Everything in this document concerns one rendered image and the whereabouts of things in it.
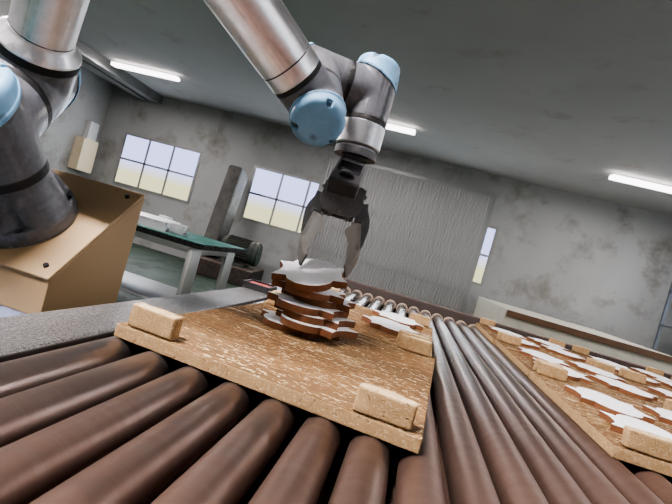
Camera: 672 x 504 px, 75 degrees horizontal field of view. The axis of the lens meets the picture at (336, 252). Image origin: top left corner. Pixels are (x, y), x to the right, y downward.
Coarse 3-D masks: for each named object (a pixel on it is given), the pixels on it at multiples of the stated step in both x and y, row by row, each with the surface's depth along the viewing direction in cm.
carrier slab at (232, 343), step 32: (192, 320) 59; (224, 320) 64; (256, 320) 70; (160, 352) 48; (192, 352) 47; (224, 352) 49; (256, 352) 53; (288, 352) 57; (320, 352) 61; (352, 352) 67; (384, 352) 73; (256, 384) 45; (288, 384) 45; (320, 384) 48; (352, 384) 51; (384, 384) 55; (416, 384) 59; (352, 416) 42; (416, 416) 46; (416, 448) 41
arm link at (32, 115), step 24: (0, 72) 58; (0, 96) 56; (24, 96) 61; (0, 120) 57; (24, 120) 60; (48, 120) 67; (0, 144) 58; (24, 144) 61; (0, 168) 60; (24, 168) 62
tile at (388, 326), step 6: (366, 318) 100; (372, 318) 99; (378, 318) 102; (384, 318) 105; (372, 324) 94; (378, 324) 95; (384, 324) 96; (390, 324) 98; (396, 324) 101; (384, 330) 93; (390, 330) 92; (396, 330) 92; (408, 330) 97
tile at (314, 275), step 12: (288, 264) 74; (312, 264) 76; (324, 264) 77; (276, 276) 70; (288, 276) 68; (300, 276) 69; (312, 276) 70; (324, 276) 70; (336, 276) 71; (300, 288) 66; (312, 288) 66; (324, 288) 67
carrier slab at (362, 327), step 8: (352, 312) 109; (360, 312) 113; (368, 312) 117; (360, 320) 100; (352, 328) 87; (360, 328) 89; (368, 328) 92; (424, 328) 116; (432, 328) 121; (376, 336) 85; (384, 336) 88; (392, 336) 90; (432, 336) 108
